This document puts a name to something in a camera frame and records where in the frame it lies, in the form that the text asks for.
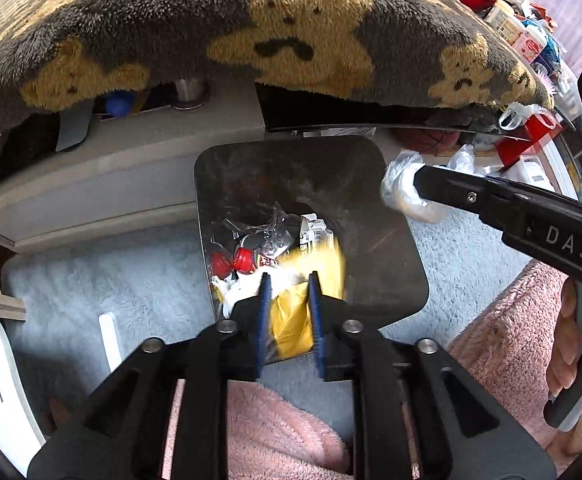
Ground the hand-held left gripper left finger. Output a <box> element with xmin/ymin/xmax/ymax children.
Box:
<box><xmin>27</xmin><ymin>272</ymin><xmax>275</xmax><ymax>480</ymax></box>

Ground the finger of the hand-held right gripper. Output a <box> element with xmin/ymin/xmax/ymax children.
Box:
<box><xmin>413</xmin><ymin>163</ymin><xmax>509</xmax><ymax>226</ymax></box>

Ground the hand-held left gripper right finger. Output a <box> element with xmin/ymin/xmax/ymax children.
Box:
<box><xmin>308</xmin><ymin>271</ymin><xmax>558</xmax><ymax>480</ymax></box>

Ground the yellow packet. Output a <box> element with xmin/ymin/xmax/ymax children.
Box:
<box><xmin>269</xmin><ymin>242</ymin><xmax>346</xmax><ymax>362</ymax></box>

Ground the white paper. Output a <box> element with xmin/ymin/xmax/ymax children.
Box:
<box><xmin>212</xmin><ymin>272</ymin><xmax>273</xmax><ymax>322</ymax></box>

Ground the clear plastic bag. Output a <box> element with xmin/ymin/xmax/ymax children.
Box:
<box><xmin>379</xmin><ymin>152</ymin><xmax>448</xmax><ymax>224</ymax></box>

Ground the red snack packet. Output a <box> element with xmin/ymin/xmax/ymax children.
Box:
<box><xmin>234</xmin><ymin>247</ymin><xmax>273</xmax><ymax>277</ymax></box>

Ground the white carton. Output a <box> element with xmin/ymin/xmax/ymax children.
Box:
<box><xmin>298</xmin><ymin>213</ymin><xmax>335</xmax><ymax>257</ymax></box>

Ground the grey metal trash bin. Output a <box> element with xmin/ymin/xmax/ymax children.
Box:
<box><xmin>193</xmin><ymin>134</ymin><xmax>431</xmax><ymax>367</ymax></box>

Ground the person's right hand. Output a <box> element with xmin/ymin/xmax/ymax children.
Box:
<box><xmin>546</xmin><ymin>276</ymin><xmax>582</xmax><ymax>411</ymax></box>

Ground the basketball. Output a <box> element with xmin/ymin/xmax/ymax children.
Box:
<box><xmin>400</xmin><ymin>128</ymin><xmax>460</xmax><ymax>156</ymax></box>

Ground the red box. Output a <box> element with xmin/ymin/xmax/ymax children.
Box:
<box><xmin>495</xmin><ymin>112</ymin><xmax>565</xmax><ymax>167</ymax></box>

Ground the clear plastic wrapper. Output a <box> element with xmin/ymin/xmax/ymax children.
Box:
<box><xmin>210</xmin><ymin>202</ymin><xmax>303</xmax><ymax>262</ymax></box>

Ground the white plastic bag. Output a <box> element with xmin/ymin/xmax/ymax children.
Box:
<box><xmin>498</xmin><ymin>102</ymin><xmax>543</xmax><ymax>131</ymax></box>

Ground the pink fleece clothing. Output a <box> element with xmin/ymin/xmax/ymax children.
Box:
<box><xmin>161</xmin><ymin>260</ymin><xmax>578</xmax><ymax>480</ymax></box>

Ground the pale blue fluffy rug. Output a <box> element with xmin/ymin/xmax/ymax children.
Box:
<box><xmin>0</xmin><ymin>204</ymin><xmax>563</xmax><ymax>442</ymax></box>

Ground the white flat strip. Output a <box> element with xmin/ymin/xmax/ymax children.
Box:
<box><xmin>98</xmin><ymin>312</ymin><xmax>124</xmax><ymax>377</ymax></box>

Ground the white pink bottle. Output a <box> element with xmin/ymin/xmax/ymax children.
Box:
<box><xmin>512</xmin><ymin>31</ymin><xmax>545</xmax><ymax>64</ymax></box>

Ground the white bottle yellow cap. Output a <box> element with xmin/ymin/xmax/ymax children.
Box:
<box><xmin>486</xmin><ymin>2</ymin><xmax>523</xmax><ymax>37</ymax></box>

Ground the blue ball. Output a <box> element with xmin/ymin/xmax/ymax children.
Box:
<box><xmin>104</xmin><ymin>90</ymin><xmax>137</xmax><ymax>117</ymax></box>

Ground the bear print fleece blanket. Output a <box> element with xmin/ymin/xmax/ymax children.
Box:
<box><xmin>0</xmin><ymin>0</ymin><xmax>558</xmax><ymax>137</ymax></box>

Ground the grey low table frame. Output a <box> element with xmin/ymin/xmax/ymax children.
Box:
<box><xmin>0</xmin><ymin>79</ymin><xmax>268</xmax><ymax>257</ymax></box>

